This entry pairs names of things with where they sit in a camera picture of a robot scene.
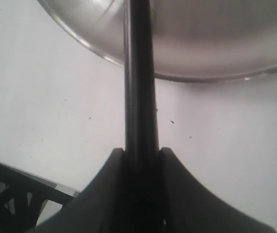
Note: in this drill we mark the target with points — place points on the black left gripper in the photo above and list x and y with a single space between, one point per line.
22 200

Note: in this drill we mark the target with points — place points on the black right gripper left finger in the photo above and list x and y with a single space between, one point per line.
98 208

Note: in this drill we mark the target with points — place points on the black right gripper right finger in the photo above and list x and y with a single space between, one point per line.
189 207

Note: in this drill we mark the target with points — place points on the round steel plate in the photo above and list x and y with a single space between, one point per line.
193 40

